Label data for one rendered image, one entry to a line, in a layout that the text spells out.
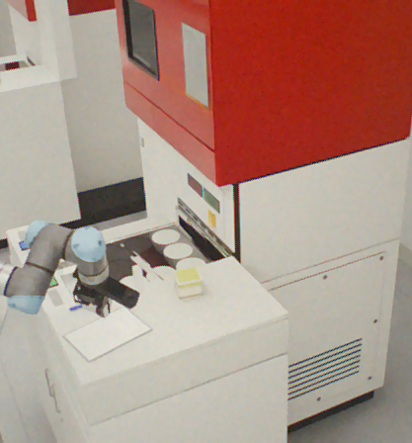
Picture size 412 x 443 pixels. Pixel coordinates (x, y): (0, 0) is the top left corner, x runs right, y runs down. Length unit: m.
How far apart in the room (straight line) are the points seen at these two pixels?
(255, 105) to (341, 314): 0.98
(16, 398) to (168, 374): 1.47
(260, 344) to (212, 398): 0.21
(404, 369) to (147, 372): 1.70
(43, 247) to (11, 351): 1.94
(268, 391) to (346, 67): 1.02
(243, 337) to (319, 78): 0.81
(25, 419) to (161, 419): 1.26
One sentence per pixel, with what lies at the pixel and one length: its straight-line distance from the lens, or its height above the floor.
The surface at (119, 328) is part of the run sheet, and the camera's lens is 2.02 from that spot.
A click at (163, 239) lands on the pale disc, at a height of 0.90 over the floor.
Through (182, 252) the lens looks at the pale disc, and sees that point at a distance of 2.45.
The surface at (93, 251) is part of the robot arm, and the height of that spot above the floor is 1.36.
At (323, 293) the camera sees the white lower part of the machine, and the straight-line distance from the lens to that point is 2.61.
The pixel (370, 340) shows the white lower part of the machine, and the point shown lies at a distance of 2.92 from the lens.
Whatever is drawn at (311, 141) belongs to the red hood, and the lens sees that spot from 2.27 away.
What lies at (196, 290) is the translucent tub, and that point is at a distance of 2.09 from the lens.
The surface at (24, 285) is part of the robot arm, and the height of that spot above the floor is 1.29.
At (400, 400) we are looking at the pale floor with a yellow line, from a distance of 3.22.
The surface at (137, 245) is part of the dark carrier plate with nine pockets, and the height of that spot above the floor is 0.90.
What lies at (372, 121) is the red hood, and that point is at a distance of 2.39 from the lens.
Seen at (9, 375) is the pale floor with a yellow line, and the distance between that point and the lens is 3.46.
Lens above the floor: 2.21
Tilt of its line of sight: 30 degrees down
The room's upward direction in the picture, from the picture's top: 3 degrees counter-clockwise
